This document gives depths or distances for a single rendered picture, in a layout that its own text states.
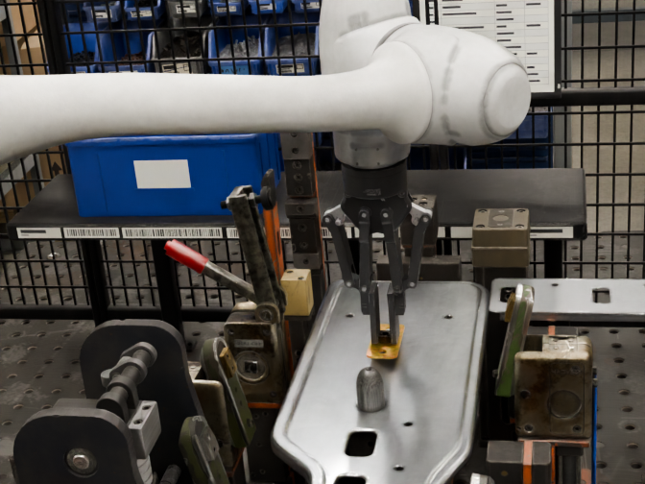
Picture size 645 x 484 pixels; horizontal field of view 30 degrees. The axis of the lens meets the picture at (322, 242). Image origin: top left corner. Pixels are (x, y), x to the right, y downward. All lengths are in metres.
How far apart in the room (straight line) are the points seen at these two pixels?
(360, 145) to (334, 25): 0.14
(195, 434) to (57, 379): 0.99
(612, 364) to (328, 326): 0.65
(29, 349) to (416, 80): 1.29
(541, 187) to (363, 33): 0.67
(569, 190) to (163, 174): 0.62
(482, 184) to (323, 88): 0.79
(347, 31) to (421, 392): 0.42
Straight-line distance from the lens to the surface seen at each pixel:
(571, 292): 1.63
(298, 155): 1.72
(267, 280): 1.47
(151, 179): 1.87
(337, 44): 1.31
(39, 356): 2.25
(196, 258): 1.49
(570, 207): 1.81
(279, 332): 1.51
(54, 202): 2.02
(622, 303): 1.60
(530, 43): 1.90
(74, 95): 1.16
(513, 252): 1.69
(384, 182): 1.37
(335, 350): 1.51
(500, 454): 1.32
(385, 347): 1.48
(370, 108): 1.15
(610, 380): 2.02
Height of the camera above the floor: 1.74
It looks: 24 degrees down
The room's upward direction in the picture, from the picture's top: 5 degrees counter-clockwise
